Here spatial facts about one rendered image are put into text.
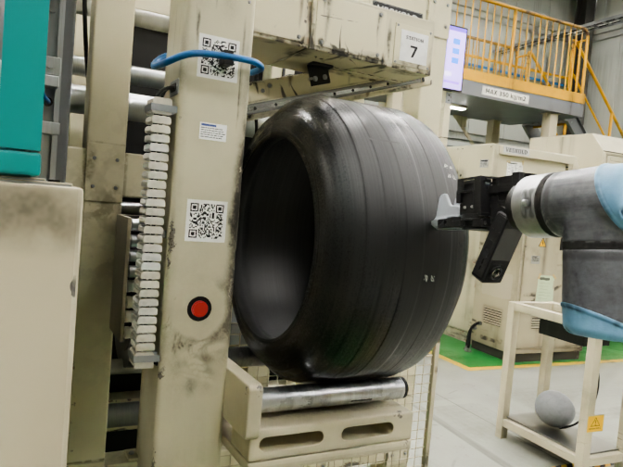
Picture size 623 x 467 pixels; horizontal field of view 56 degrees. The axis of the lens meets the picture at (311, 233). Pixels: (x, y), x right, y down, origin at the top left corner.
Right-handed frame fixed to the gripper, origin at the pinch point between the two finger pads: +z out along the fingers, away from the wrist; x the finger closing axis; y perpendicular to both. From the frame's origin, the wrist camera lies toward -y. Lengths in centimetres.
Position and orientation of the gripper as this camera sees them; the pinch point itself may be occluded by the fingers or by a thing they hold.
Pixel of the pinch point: (438, 227)
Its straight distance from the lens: 104.6
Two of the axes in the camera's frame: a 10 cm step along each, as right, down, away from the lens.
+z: -4.7, 0.3, 8.8
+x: -8.8, -0.5, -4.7
